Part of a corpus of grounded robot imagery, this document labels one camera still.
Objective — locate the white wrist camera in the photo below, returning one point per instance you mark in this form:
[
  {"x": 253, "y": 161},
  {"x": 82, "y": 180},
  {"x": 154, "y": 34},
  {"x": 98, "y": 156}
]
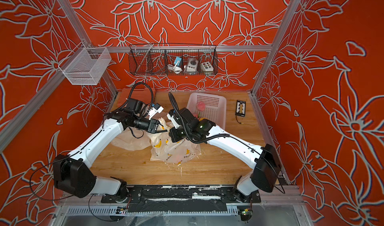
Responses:
[
  {"x": 155, "y": 109},
  {"x": 171, "y": 116}
]

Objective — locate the pink perforated plastic basket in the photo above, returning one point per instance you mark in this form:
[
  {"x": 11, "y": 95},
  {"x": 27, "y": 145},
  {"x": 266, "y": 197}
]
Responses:
[{"x": 216, "y": 107}]

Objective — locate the blue white small box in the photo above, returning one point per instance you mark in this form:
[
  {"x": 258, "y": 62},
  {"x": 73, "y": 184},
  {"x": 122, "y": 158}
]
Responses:
[{"x": 178, "y": 62}]

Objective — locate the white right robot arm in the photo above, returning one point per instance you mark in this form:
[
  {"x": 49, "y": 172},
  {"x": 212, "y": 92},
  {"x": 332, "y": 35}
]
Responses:
[{"x": 264, "y": 161}]

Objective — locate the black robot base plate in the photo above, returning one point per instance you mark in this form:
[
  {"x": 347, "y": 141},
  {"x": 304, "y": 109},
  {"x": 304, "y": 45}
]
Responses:
[{"x": 183, "y": 200}]

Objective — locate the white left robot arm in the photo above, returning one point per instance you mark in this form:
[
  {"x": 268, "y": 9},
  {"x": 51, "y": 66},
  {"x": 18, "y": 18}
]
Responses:
[{"x": 72, "y": 172}]

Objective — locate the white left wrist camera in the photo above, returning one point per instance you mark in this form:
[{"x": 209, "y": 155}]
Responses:
[{"x": 155, "y": 109}]

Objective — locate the white round-dial device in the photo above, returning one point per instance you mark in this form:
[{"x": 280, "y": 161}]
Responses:
[{"x": 192, "y": 65}]

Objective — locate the banana print plastic bag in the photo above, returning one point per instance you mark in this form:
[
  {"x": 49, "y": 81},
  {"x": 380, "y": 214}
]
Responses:
[{"x": 163, "y": 149}]

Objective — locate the black remote with buttons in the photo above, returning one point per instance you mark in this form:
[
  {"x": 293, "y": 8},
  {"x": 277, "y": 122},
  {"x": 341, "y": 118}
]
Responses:
[{"x": 241, "y": 108}]

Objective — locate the white mesh wall basket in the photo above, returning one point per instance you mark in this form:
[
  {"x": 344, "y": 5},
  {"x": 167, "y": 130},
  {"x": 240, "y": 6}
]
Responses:
[{"x": 85, "y": 66}]

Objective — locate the black wire wall basket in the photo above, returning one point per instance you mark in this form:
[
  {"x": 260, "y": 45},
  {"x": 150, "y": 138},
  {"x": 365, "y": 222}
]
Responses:
[{"x": 158, "y": 59}]

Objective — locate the white button box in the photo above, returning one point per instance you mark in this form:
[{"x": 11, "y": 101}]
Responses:
[{"x": 207, "y": 67}]

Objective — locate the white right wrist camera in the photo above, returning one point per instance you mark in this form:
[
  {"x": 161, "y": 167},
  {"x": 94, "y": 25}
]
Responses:
[{"x": 171, "y": 116}]

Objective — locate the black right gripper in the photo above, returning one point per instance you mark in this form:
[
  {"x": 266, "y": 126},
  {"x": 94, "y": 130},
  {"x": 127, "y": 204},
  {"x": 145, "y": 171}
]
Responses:
[{"x": 174, "y": 137}]

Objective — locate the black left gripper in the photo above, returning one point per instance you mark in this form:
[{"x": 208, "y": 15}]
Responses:
[{"x": 153, "y": 126}]

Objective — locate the plain translucent plastic bag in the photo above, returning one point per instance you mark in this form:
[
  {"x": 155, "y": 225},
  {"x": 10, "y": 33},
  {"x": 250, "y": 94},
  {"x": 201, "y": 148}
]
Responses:
[{"x": 131, "y": 140}]

